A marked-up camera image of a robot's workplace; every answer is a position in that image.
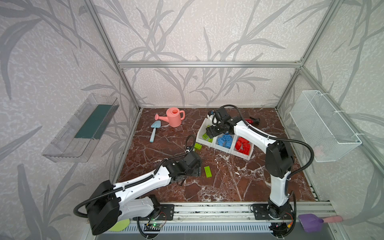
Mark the blue lego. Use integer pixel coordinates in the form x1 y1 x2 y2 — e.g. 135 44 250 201
218 135 232 147
225 138 233 149

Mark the red lego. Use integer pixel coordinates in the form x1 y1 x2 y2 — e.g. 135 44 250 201
235 141 242 152
242 144 251 155
238 137 250 145

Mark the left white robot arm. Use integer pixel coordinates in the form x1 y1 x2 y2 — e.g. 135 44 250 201
73 135 203 236

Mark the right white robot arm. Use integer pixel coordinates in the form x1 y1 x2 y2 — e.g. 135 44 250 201
206 105 315 219

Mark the left white bin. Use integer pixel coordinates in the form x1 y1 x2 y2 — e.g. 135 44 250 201
196 118 222 148

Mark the white bin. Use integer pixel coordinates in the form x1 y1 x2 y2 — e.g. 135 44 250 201
230 135 254 160
196 118 222 148
213 133 238 153

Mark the middle white bin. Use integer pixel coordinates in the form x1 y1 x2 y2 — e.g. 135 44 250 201
213 133 238 153

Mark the right white bin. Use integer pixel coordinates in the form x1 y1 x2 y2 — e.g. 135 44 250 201
230 135 254 160

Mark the pink watering can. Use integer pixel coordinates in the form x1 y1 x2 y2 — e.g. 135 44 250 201
155 108 186 128

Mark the light blue trowel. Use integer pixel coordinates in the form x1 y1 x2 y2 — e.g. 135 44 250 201
150 121 161 143

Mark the left circuit board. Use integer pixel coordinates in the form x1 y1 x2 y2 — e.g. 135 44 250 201
144 223 163 232

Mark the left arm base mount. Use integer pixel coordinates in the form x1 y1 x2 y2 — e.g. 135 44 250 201
147 204 175 221

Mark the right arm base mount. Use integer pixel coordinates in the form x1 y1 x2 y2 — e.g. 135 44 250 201
250 203 295 221

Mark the green spatula wooden handle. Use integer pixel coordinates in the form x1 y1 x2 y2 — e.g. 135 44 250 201
109 219 131 232

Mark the white wire basket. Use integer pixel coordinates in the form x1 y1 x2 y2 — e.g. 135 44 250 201
290 90 362 163

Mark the aluminium front rail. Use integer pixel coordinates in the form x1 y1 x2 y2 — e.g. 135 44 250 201
80 201 350 240

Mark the clear wall shelf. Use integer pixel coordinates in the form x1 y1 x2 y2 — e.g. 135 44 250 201
42 94 120 163

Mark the purple spatula pink handle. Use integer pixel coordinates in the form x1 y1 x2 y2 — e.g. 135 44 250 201
299 214 344 233

